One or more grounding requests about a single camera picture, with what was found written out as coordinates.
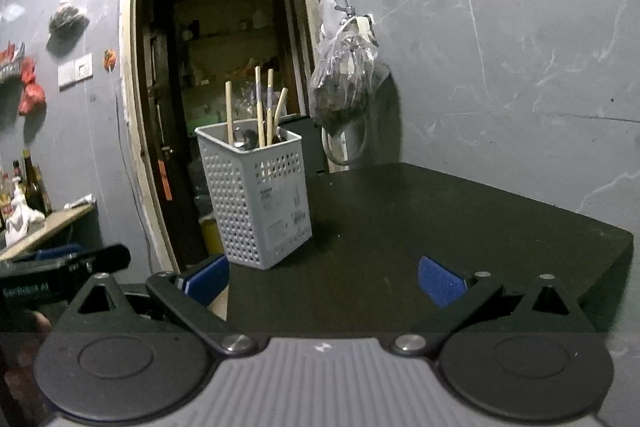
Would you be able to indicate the cream door frame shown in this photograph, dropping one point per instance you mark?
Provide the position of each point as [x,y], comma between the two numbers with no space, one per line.
[129,107]

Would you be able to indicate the hanging grey bag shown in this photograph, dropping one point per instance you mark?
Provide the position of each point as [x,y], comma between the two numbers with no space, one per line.
[67,17]

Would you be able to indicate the dark wooden door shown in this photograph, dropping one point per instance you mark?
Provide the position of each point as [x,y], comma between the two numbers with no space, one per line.
[155,107]

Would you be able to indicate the white ornament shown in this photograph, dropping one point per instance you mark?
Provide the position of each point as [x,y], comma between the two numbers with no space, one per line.
[260,19]

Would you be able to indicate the red snack packet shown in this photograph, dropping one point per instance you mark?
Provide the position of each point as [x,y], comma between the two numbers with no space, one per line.
[10,62]

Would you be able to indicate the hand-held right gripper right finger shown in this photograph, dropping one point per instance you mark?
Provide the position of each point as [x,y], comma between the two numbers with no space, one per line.
[440,282]

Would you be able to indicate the white cloth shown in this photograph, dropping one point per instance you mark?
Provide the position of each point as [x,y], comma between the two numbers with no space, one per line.
[20,217]

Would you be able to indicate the metal wall tap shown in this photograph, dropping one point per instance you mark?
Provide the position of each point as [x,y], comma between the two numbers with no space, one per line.
[350,9]

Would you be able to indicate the red plastic bag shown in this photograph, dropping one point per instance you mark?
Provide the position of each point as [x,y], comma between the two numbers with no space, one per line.
[30,94]

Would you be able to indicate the dark grey cabinet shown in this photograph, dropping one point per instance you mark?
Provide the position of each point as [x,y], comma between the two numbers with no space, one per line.
[307,142]

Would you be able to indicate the white wall switch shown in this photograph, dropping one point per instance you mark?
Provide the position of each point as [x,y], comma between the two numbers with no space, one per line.
[75,69]

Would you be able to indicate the striped wooden chopstick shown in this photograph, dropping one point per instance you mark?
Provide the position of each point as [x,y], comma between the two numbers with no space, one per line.
[229,107]

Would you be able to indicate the wooden shelf unit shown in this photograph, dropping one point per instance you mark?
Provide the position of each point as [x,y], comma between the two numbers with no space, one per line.
[225,47]

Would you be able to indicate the yellow container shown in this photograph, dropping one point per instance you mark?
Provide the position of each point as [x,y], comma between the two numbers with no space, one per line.
[212,232]

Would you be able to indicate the white rag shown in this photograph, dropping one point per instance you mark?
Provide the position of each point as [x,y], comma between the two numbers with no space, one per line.
[80,202]

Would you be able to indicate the orange wall hook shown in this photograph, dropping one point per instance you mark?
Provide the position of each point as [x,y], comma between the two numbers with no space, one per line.
[110,58]

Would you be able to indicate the wooden counter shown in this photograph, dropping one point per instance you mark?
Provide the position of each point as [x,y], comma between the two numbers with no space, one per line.
[50,227]

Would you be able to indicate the hanging clear plastic bag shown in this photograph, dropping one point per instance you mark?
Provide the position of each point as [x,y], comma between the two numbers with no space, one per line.
[345,82]

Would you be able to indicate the grey perforated utensil basket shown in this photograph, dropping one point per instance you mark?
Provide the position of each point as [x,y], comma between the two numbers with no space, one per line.
[287,227]

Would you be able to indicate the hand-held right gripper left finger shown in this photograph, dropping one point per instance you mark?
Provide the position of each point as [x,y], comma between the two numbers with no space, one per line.
[207,279]

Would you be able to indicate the small sauce bottle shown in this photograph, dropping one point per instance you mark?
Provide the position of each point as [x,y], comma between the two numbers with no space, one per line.
[15,179]

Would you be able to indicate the dark sauce bottle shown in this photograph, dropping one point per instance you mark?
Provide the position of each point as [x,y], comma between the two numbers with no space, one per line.
[32,187]

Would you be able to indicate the door poster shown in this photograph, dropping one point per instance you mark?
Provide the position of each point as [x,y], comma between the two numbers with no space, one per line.
[163,179]

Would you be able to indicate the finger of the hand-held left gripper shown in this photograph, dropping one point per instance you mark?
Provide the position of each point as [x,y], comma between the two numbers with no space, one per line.
[55,252]
[107,257]

